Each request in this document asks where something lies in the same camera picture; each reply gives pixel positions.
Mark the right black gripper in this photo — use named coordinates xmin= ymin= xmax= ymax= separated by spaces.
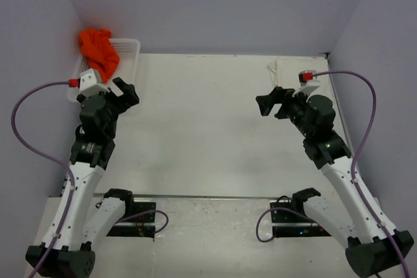
xmin=256 ymin=87 xmax=313 ymax=137

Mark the orange t-shirt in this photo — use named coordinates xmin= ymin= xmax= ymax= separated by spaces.
xmin=78 ymin=28 xmax=120 ymax=83

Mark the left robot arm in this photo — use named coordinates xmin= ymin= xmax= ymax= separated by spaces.
xmin=25 ymin=77 xmax=139 ymax=277

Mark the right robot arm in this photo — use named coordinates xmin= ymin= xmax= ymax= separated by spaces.
xmin=255 ymin=87 xmax=414 ymax=277

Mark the folded white t-shirt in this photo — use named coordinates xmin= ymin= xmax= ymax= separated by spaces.
xmin=266 ymin=56 xmax=328 ymax=89

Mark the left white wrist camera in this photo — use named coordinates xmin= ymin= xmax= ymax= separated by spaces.
xmin=79 ymin=68 xmax=109 ymax=98

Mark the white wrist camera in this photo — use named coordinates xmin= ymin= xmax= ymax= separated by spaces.
xmin=79 ymin=68 xmax=109 ymax=98
xmin=293 ymin=70 xmax=321 ymax=98

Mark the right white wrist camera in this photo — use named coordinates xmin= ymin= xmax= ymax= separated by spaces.
xmin=293 ymin=70 xmax=321 ymax=98

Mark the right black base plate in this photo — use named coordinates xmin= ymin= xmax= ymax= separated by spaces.
xmin=270 ymin=210 xmax=330 ymax=238

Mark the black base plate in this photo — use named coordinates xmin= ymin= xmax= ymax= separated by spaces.
xmin=107 ymin=202 xmax=156 ymax=239
xmin=270 ymin=210 xmax=330 ymax=238

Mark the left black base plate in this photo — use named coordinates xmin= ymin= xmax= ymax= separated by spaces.
xmin=107 ymin=202 xmax=156 ymax=239

